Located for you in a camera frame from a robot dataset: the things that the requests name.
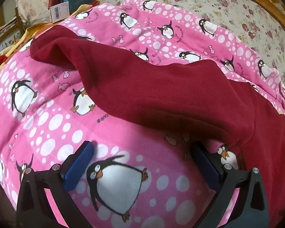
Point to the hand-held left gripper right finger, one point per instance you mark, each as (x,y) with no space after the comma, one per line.
(205,166)

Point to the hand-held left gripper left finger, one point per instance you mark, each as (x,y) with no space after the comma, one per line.
(78,166)

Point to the dark red fleece pants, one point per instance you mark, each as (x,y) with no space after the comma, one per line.
(156,87)

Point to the pink penguin print blanket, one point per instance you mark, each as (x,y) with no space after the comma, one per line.
(49,114)

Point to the yellow cloth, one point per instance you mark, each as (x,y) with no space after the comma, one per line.
(26,32)

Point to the white paper tag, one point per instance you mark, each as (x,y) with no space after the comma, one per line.
(59,11)

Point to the wooden chair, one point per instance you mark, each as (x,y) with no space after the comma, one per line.
(18,21)

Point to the floral bedsheet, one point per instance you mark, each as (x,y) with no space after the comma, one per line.
(204,2)

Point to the floral pillow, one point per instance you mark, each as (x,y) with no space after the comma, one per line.
(30,2)

